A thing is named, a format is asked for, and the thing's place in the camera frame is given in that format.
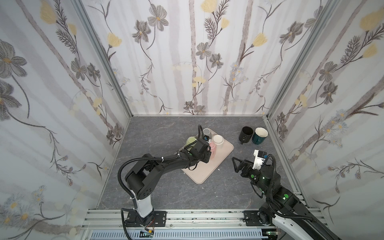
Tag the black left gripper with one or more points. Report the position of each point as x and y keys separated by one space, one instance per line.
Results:
x=204 y=147

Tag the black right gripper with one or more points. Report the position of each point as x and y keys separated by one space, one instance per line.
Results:
x=245 y=167

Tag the pink mug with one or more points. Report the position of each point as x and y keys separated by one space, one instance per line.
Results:
x=213 y=147

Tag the cream white mug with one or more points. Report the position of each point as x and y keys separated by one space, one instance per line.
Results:
x=218 y=140

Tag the black mug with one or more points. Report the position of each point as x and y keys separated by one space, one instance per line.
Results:
x=246 y=135

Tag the dark teal mug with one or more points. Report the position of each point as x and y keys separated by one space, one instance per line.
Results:
x=259 y=135

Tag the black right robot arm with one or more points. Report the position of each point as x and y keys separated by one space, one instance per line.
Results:
x=282 y=208

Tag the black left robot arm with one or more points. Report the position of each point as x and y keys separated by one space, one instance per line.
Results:
x=139 y=176

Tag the light green mug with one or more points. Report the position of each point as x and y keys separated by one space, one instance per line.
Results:
x=191 y=142

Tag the grey mug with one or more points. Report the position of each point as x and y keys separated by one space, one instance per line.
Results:
x=207 y=133

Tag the beige plastic tray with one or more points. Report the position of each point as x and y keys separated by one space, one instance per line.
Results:
x=204 y=170

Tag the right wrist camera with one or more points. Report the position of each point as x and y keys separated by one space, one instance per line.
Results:
x=260 y=157

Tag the white perforated cable duct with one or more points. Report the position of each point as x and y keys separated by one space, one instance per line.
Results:
x=218 y=234

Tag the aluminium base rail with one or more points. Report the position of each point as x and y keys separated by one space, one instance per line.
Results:
x=115 y=224

